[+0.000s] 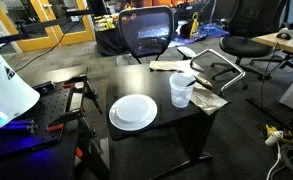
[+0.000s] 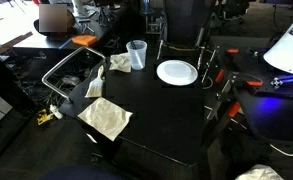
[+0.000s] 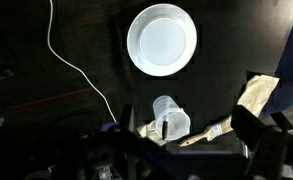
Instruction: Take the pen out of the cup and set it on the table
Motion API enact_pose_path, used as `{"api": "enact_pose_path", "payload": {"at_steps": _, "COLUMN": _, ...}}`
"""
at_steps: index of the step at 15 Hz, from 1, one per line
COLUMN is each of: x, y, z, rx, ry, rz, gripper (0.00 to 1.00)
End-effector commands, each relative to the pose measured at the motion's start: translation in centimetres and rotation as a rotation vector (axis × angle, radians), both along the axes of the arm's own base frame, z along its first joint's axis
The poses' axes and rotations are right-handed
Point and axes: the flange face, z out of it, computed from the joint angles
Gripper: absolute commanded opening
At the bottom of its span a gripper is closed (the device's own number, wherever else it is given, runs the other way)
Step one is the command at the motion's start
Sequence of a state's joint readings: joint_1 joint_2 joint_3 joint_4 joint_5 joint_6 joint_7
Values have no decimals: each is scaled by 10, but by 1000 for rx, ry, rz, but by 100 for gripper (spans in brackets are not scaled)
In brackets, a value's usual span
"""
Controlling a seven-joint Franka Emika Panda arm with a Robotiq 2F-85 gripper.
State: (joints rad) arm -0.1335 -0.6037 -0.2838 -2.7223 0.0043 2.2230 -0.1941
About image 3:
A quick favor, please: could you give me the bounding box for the wooden handled paintbrush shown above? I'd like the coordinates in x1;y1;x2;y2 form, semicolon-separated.
178;114;236;148

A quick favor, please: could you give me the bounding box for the crumpled grey cloth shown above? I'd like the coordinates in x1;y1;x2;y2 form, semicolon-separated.
136;119;170;147

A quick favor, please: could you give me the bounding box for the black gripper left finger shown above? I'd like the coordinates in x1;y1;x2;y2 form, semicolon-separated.
119;104;134;132

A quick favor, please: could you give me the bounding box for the clear plastic cup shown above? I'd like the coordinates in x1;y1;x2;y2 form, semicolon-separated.
152;94;192;142

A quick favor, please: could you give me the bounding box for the black pen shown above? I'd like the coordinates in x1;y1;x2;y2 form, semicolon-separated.
161;120;169;141

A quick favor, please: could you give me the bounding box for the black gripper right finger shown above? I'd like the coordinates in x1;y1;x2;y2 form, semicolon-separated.
230;104;271;145

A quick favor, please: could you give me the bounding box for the thin white cable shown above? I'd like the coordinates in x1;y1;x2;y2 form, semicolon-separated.
46;0;118;123

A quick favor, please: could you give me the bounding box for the white round plate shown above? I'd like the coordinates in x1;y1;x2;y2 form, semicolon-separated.
126;2;199;78

